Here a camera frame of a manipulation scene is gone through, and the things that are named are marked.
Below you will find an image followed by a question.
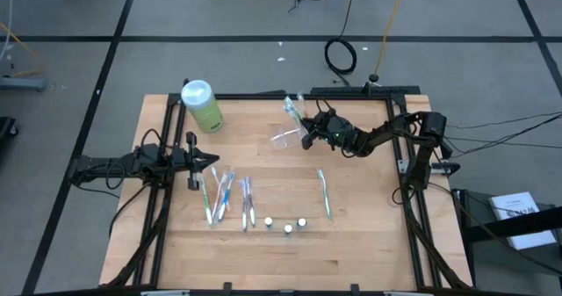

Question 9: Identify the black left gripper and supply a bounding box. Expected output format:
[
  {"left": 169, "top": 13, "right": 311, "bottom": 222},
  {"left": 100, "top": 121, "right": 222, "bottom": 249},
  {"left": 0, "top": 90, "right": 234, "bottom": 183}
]
[{"left": 170, "top": 132, "right": 220, "bottom": 191}]

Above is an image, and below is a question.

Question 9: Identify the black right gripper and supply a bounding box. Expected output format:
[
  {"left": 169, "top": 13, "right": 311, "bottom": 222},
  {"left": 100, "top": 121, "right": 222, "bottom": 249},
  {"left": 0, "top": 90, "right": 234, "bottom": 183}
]
[{"left": 301, "top": 109, "right": 356, "bottom": 151}]

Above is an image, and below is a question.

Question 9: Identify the clear plastic organizer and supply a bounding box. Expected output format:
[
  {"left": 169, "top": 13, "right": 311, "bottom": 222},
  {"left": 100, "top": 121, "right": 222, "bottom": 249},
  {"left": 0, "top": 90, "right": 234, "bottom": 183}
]
[{"left": 269, "top": 126, "right": 308, "bottom": 151}]

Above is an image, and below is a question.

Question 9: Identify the green wipes canister white lid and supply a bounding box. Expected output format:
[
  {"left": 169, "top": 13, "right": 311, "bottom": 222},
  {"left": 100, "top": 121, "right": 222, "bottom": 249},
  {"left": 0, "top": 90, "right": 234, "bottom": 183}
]
[{"left": 180, "top": 78, "right": 226, "bottom": 134}]

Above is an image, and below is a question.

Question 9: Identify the black side cart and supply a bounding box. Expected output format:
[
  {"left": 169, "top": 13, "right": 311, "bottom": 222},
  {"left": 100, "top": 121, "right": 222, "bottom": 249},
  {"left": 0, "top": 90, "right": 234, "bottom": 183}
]
[{"left": 451, "top": 187, "right": 562, "bottom": 296}]

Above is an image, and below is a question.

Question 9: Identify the black floor equipment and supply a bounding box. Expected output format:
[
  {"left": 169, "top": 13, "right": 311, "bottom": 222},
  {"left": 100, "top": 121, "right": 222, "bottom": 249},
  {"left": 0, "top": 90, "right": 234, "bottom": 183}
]
[{"left": 0, "top": 116, "right": 19, "bottom": 142}]

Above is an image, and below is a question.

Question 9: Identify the white booklet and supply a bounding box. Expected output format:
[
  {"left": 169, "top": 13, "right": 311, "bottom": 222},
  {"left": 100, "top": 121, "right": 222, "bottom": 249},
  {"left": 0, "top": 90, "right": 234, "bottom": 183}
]
[{"left": 487, "top": 191, "right": 558, "bottom": 250}]

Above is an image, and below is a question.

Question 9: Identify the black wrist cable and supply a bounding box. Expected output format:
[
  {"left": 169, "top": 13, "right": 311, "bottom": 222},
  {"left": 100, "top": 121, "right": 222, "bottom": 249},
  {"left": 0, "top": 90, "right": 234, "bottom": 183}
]
[{"left": 313, "top": 97, "right": 339, "bottom": 119}]

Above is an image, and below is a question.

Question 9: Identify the black metal table frame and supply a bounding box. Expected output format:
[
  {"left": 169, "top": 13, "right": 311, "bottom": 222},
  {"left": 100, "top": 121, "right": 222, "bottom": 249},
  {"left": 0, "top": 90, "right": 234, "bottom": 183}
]
[{"left": 99, "top": 83, "right": 475, "bottom": 296}]

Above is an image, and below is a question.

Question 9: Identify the coiled black cable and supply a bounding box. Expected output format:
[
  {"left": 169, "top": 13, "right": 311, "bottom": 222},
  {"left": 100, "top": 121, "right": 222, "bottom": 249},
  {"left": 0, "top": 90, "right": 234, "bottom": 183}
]
[{"left": 322, "top": 0, "right": 359, "bottom": 88}]

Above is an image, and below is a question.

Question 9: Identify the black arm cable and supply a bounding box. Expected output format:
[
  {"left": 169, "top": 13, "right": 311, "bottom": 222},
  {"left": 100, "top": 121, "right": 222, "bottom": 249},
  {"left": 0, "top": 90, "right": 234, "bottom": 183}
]
[{"left": 69, "top": 126, "right": 164, "bottom": 240}]

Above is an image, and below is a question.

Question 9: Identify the yellow hanging cable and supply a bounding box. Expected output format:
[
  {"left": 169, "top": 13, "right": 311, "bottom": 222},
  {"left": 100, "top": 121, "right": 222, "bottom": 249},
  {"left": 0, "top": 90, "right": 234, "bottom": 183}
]
[{"left": 374, "top": 0, "right": 410, "bottom": 84}]

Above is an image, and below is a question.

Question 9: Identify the thin black floor cable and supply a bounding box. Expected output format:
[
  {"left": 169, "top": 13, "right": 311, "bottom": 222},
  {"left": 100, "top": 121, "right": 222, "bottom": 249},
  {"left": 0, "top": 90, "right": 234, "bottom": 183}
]
[
  {"left": 445, "top": 111, "right": 562, "bottom": 130},
  {"left": 447, "top": 135, "right": 562, "bottom": 148}
]

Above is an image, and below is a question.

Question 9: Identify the thick black floor cable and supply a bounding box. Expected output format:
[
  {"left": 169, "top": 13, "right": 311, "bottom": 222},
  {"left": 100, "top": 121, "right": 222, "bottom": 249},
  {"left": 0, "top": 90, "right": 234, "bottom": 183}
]
[{"left": 456, "top": 113, "right": 562, "bottom": 156}]

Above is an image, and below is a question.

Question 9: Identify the orange floor cable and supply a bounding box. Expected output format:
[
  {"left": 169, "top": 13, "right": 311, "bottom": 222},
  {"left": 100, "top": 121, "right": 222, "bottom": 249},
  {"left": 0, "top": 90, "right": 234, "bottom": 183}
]
[{"left": 0, "top": 21, "right": 45, "bottom": 78}]

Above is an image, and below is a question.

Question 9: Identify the white floor cable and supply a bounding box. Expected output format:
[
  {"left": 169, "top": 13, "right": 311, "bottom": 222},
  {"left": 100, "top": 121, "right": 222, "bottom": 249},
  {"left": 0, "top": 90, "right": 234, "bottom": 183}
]
[{"left": 0, "top": 0, "right": 15, "bottom": 64}]

